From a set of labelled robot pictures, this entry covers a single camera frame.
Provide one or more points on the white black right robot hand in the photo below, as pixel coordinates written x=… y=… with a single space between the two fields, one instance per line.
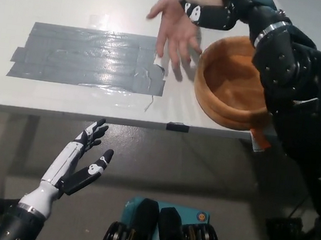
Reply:
x=240 y=6

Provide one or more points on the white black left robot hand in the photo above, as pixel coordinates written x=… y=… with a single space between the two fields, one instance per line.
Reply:
x=59 y=166

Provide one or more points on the person's bare hand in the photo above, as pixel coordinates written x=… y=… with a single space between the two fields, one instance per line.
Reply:
x=175 y=33

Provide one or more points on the orange soft plush plate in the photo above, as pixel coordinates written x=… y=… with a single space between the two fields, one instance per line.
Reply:
x=227 y=84

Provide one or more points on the black teal robot torso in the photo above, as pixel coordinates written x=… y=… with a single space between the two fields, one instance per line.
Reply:
x=162 y=238

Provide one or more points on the orange white plate tag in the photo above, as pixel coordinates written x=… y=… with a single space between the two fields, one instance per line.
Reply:
x=260 y=140

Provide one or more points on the small black tape piece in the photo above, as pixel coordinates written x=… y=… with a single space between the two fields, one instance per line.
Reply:
x=178 y=126

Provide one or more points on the black box on floor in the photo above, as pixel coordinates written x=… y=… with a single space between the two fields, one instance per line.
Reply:
x=282 y=230

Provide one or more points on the grey duct tape patch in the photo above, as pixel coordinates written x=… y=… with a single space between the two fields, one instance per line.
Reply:
x=91 y=60

